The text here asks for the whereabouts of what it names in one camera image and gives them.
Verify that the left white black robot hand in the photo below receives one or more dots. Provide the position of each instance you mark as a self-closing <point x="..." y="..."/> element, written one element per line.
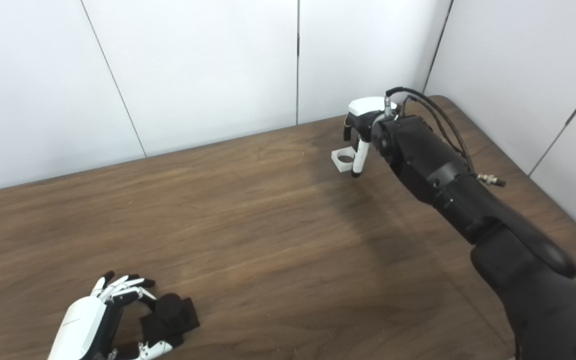
<point x="80" y="325"/>

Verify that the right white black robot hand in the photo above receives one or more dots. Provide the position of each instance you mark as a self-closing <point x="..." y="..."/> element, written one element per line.
<point x="365" y="112"/>

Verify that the white square piece with hole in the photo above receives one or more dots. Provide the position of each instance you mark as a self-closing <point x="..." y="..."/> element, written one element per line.
<point x="339" y="156"/>

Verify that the black peg with square base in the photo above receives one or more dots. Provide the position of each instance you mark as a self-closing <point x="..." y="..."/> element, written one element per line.
<point x="173" y="315"/>

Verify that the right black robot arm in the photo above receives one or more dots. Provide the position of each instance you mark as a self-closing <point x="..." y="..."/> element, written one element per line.
<point x="468" y="195"/>

